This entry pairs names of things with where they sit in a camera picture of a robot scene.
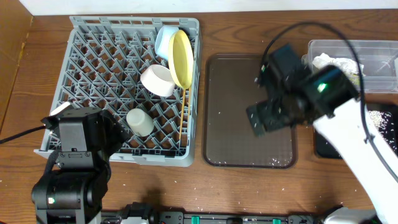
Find white cup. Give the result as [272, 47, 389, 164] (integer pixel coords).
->
[126, 108, 154, 137]

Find yellow green snack wrapper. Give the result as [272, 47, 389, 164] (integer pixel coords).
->
[312, 53, 359, 86]

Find white pink bowl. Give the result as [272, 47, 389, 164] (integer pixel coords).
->
[141, 64, 175, 97]

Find wooden chopstick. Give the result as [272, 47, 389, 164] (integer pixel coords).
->
[178, 89, 186, 140]
[187, 88, 192, 133]

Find yellow plate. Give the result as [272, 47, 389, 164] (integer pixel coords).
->
[168, 30, 193, 90]

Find light blue bowl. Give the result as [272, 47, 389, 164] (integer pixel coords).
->
[155, 26, 179, 61]

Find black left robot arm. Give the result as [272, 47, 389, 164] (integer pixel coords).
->
[31, 107, 129, 223]

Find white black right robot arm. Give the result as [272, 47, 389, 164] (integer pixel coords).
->
[246, 45, 397, 223]

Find grey dishwasher rack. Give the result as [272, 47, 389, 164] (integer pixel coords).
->
[52, 16, 202, 167]

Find dark brown tray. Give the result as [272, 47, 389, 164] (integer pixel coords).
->
[203, 54, 297, 169]

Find clear plastic bin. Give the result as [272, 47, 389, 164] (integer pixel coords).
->
[302, 40, 397, 93]

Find food scraps on plate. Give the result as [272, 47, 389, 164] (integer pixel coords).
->
[369, 110, 396, 144]

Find black bin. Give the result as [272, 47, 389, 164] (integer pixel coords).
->
[314, 103, 397, 159]

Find black cable left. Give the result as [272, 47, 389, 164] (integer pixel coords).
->
[0, 124, 50, 144]

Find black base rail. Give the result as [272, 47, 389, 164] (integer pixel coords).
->
[102, 202, 317, 224]

